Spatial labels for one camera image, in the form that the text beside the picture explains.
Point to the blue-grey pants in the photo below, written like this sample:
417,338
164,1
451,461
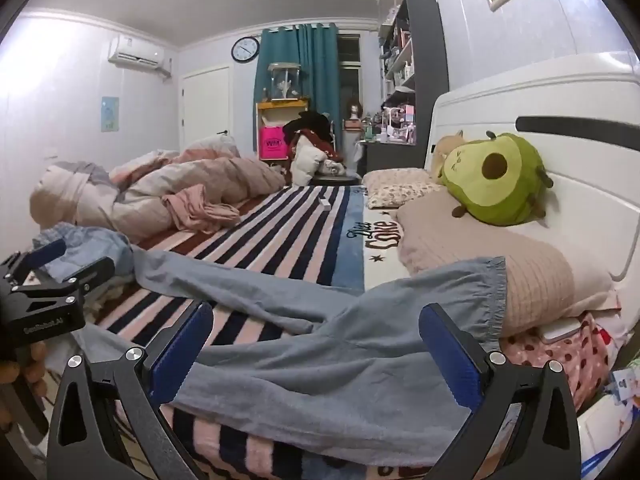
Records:
350,360

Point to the pink and grey duvet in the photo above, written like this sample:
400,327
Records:
200,175

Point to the floral pillow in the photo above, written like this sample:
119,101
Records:
395,185

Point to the white phone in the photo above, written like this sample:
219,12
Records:
562,332

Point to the dark desk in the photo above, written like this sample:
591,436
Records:
395,155

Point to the white air conditioner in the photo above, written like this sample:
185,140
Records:
136,52

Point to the green avocado plush toy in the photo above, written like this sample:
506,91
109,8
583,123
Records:
495,190

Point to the person's left hand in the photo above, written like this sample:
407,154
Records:
39,365

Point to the pink cloth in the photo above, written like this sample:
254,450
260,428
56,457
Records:
200,207

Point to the glass display case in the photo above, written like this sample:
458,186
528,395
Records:
284,80

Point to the window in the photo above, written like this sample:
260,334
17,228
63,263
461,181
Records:
349,75

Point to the pile of dark clothes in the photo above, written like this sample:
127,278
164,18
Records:
312,127

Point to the blue wall poster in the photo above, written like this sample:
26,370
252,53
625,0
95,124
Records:
110,114

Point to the white cushion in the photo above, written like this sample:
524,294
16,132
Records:
306,165

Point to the round wall clock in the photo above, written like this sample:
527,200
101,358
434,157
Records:
245,50

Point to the yellow shelf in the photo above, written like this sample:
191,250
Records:
280,105

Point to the wig head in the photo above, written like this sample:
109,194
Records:
355,109

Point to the dark bookshelf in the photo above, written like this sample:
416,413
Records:
425,60

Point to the white printed bag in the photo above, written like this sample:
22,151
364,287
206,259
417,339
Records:
607,430

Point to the pink box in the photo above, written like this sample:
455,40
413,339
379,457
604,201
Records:
271,142

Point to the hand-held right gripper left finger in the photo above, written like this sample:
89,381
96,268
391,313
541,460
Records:
182,350

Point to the white door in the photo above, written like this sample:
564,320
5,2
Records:
205,110

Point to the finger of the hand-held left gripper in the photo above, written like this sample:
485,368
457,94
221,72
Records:
85,272
47,250

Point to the beige pillow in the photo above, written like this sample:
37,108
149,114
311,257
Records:
480,250

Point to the beige plush toy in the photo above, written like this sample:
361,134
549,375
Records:
442,150

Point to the teal curtain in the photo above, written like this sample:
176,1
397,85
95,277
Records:
312,70

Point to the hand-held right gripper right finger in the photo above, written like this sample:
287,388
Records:
447,355

